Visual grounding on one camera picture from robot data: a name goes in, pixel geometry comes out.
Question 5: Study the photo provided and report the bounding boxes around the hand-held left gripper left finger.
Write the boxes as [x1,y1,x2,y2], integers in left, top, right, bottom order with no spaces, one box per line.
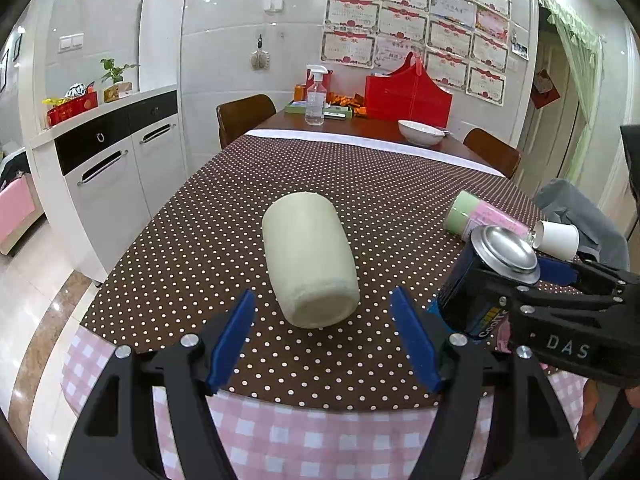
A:
[59,289,257,480]

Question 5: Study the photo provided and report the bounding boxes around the orange snack packets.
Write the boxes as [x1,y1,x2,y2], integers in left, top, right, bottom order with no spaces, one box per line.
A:
[327,92,368,117]

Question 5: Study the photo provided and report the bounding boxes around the white bowl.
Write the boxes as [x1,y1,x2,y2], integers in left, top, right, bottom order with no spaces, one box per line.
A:
[398,120,447,148]

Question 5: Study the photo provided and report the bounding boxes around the pale green cup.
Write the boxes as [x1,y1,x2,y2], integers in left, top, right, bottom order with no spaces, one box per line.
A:
[262,190,360,330]

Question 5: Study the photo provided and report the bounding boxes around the red door decoration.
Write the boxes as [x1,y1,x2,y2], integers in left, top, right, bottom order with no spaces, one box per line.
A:
[530,69,561,109]

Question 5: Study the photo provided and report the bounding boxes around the white and black cabinet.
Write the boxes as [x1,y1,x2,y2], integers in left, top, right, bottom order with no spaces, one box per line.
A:
[27,85,188,286]

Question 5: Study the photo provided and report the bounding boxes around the green and pink can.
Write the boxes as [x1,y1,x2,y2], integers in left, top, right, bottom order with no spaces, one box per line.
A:
[445,190,532,242]

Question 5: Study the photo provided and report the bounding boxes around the clear spray bottle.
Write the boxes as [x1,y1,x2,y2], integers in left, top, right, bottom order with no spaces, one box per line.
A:
[305,64,331,126]

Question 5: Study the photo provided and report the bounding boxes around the pink sofa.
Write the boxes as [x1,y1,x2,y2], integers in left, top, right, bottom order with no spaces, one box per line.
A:
[0,147,46,257]

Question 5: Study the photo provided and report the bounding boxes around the wooden dining table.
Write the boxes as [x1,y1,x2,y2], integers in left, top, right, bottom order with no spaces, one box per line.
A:
[249,107,498,167]

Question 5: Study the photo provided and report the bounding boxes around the group of wall certificates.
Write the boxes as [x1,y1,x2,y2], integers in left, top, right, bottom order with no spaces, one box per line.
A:
[268,0,513,107]

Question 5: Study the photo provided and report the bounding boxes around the brown wooden chair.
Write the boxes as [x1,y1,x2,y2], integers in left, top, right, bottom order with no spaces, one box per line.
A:
[216,94,277,151]
[463,128,522,180]

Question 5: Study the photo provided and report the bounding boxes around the grey cloth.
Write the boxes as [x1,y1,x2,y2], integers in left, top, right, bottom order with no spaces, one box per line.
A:
[532,177,631,266]

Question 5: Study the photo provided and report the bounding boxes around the red carry bag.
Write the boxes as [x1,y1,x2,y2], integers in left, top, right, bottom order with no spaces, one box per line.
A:
[365,52,454,128]

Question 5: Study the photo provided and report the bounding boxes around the white paper cup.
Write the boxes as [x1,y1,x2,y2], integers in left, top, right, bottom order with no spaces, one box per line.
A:
[530,220,581,262]

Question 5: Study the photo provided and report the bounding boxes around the green curtain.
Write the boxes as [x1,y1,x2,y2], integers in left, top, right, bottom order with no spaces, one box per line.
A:
[537,0,608,191]

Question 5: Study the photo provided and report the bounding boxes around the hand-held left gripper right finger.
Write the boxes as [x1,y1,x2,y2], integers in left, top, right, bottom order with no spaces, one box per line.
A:
[389,286,587,480]

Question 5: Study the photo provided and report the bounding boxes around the potted green plant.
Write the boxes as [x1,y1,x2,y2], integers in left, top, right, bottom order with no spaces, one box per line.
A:
[100,58,141,103]

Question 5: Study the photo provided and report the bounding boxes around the red box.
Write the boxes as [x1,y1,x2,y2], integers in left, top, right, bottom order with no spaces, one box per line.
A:
[46,91,99,127]

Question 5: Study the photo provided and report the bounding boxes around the green flat box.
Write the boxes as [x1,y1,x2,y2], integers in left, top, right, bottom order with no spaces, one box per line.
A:
[285,100,351,122]

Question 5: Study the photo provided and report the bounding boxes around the pink checked tablecloth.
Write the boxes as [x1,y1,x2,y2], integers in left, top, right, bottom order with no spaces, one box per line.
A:
[60,327,591,480]

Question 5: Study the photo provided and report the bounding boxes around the dark blue spray can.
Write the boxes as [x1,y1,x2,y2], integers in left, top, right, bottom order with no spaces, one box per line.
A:
[429,225,542,342]

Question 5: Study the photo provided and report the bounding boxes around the brown polka dot tablecloth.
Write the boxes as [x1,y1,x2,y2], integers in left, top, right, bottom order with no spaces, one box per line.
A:
[80,130,588,413]

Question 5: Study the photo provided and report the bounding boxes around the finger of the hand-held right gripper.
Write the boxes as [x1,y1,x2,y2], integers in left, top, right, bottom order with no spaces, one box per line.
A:
[470,264,621,321]
[536,256,640,301]

